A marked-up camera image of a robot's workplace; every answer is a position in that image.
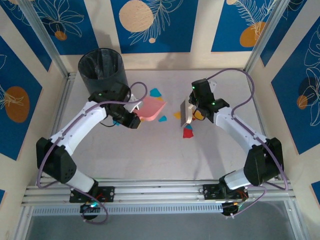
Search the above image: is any thin black cable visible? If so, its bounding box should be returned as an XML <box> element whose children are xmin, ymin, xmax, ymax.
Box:
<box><xmin>99</xmin><ymin>119</ymin><xmax>118</xmax><ymax>128</ymax></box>

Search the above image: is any grey slotted cable duct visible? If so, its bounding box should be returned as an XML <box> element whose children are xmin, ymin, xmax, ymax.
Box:
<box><xmin>31</xmin><ymin>202</ymin><xmax>224</xmax><ymax>217</ymax></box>

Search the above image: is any aluminium frame leg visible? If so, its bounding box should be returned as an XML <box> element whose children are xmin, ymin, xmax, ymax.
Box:
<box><xmin>284</xmin><ymin>199</ymin><xmax>310</xmax><ymax>240</ymax></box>
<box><xmin>13</xmin><ymin>205</ymin><xmax>35</xmax><ymax>240</ymax></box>

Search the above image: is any wide aluminium frame rail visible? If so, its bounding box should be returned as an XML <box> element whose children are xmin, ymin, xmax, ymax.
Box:
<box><xmin>21</xmin><ymin>177</ymin><xmax>297</xmax><ymax>207</ymax></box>

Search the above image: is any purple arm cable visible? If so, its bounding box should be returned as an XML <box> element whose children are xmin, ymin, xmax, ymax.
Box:
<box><xmin>36</xmin><ymin>81</ymin><xmax>149</xmax><ymax>225</ymax></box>
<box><xmin>207</xmin><ymin>68</ymin><xmax>290</xmax><ymax>219</ymax></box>

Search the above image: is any black round waste bin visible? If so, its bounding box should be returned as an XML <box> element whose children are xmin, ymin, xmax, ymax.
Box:
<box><xmin>77</xmin><ymin>48</ymin><xmax>129</xmax><ymax>95</ymax></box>

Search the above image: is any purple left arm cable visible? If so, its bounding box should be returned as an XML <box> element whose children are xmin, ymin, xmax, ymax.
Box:
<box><xmin>36</xmin><ymin>81</ymin><xmax>149</xmax><ymax>225</ymax></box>

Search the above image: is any aluminium corner post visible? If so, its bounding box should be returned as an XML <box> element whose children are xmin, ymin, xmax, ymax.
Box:
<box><xmin>17</xmin><ymin>0</ymin><xmax>71</xmax><ymax>79</ymax></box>
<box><xmin>244</xmin><ymin>0</ymin><xmax>309</xmax><ymax>74</ymax></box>

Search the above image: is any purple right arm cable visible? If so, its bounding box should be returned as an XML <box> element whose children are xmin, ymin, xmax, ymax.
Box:
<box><xmin>207</xmin><ymin>68</ymin><xmax>290</xmax><ymax>219</ymax></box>

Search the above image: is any pink plastic dustpan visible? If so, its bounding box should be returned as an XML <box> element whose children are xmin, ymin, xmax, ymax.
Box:
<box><xmin>134</xmin><ymin>96</ymin><xmax>168</xmax><ymax>123</ymax></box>

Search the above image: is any white hand brush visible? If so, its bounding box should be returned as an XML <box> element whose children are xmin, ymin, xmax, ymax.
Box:
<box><xmin>178</xmin><ymin>99</ymin><xmax>199</xmax><ymax>129</ymax></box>

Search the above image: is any aluminium side rail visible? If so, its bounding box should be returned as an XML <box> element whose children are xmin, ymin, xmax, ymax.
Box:
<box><xmin>36</xmin><ymin>71</ymin><xmax>77</xmax><ymax>186</ymax></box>
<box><xmin>243</xmin><ymin>69</ymin><xmax>285</xmax><ymax>181</ymax></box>

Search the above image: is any grey plastic bin liner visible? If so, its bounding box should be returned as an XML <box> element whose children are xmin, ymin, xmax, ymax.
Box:
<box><xmin>81</xmin><ymin>49</ymin><xmax>123</xmax><ymax>81</ymax></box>

